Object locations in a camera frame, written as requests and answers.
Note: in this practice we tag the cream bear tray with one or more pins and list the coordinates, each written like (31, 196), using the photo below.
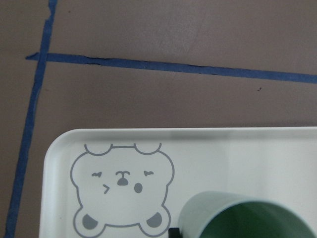
(133, 183)

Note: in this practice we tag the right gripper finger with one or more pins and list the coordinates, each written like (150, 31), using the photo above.
(174, 233)

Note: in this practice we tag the pale green cup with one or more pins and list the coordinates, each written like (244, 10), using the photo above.
(214, 214)

